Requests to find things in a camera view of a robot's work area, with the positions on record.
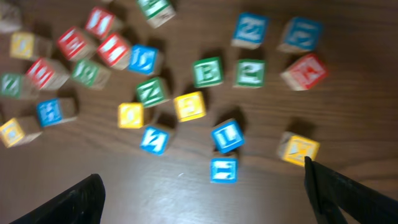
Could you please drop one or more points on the blue block 5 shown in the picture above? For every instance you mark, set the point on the blue block 5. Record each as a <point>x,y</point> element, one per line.
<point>250,31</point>

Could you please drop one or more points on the yellow block near B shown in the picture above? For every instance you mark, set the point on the yellow block near B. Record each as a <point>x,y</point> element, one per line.
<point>190,106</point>

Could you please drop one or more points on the blue block D right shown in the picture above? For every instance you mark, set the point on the blue block D right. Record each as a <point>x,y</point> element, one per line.
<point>300,35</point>

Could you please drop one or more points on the green block N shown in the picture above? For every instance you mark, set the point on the green block N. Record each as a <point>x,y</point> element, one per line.
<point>152,92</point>

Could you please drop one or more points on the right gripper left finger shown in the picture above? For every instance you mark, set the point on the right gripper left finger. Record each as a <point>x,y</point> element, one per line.
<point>81,203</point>

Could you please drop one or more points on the yellow block S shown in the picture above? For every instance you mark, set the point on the yellow block S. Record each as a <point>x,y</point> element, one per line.
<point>11,18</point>

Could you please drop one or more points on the blue block d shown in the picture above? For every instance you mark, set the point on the blue block d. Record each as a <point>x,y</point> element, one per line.
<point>145,60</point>
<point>300,35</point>

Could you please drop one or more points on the red block I lower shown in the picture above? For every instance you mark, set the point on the red block I lower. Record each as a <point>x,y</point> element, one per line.
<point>115,51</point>

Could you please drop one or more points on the blue block H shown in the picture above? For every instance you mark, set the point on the blue block H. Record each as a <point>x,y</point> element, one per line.
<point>56,111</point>

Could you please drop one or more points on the blue block D centre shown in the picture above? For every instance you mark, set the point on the blue block D centre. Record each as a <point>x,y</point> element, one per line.
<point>145,60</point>

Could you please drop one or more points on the blue block 2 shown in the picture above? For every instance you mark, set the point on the blue block 2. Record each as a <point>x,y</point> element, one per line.
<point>156,139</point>

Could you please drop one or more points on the green block B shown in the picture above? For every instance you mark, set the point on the green block B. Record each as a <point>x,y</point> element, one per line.
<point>207,72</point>

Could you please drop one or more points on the green block J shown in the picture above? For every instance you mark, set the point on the green block J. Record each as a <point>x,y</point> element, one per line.
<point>250,73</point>

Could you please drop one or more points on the red block i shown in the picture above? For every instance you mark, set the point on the red block i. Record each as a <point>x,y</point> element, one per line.
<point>101,23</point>
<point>115,51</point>

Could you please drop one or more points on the green block Z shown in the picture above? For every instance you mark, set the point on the green block Z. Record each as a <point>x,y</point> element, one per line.
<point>18,86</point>

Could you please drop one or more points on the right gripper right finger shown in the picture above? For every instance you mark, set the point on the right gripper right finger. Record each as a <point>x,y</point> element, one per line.
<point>330,192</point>

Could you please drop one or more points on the red block M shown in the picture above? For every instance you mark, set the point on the red block M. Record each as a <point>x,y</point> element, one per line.
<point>305,73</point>

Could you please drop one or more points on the green block 4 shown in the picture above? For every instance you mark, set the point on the green block 4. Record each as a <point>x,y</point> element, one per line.
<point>157,12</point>

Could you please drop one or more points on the red block E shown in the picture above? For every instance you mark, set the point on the red block E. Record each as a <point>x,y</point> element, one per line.
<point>75,44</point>

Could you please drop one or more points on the green block R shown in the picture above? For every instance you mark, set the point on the green block R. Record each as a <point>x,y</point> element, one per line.
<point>90,74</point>

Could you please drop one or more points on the blue block T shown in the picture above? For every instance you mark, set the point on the blue block T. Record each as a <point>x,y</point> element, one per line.
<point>224,168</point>

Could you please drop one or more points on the yellow block centre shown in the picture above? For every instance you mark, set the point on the yellow block centre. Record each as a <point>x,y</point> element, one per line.
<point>29,46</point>

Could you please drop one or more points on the yellow block C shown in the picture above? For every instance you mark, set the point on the yellow block C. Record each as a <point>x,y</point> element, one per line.
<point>19,131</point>

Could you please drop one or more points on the blue block L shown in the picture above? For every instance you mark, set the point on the blue block L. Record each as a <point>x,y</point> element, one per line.
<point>227,136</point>

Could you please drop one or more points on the red block U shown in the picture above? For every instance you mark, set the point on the red block U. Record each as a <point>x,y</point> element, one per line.
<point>48,74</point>

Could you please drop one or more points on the yellow block O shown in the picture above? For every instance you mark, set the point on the yellow block O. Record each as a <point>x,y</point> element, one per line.
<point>133,115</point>

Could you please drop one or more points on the yellow block K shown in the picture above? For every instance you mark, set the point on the yellow block K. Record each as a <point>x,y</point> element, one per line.
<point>294,148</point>

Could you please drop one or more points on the red block I upper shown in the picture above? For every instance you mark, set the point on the red block I upper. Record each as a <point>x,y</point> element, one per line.
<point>101,23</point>

